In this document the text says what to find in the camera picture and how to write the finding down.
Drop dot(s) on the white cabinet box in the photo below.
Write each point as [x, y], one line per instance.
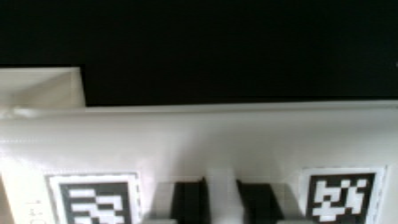
[41, 87]

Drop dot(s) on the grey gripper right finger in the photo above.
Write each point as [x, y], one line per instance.
[260, 203]

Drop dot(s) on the white cabinet door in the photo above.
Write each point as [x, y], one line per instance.
[93, 160]

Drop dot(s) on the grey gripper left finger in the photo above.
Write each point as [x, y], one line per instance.
[190, 202]

